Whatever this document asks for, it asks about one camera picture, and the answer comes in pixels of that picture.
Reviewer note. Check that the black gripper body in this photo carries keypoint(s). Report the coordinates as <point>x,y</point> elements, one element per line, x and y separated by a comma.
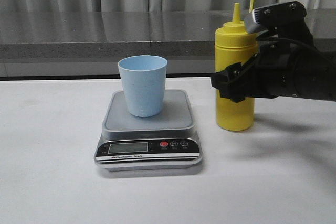
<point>283,66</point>

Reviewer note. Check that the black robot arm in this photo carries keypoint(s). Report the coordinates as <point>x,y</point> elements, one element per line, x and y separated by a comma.
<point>323,73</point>

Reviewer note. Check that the grey stone counter ledge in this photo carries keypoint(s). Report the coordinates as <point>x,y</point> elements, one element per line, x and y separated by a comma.
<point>109,35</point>

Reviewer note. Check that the light blue plastic cup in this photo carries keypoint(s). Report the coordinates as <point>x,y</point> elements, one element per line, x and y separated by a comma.
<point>143,81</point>

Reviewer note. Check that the black silver-edged gripper finger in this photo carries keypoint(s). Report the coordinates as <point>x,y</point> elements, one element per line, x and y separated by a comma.
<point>279,15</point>

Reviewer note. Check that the yellow squeeze bottle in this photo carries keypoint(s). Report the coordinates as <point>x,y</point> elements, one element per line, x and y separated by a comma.
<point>233,44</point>

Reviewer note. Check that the silver electronic kitchen scale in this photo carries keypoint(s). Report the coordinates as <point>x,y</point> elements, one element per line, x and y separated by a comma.
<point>168,140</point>

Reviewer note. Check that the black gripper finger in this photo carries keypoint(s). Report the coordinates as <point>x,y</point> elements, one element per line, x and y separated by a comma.
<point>236,82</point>

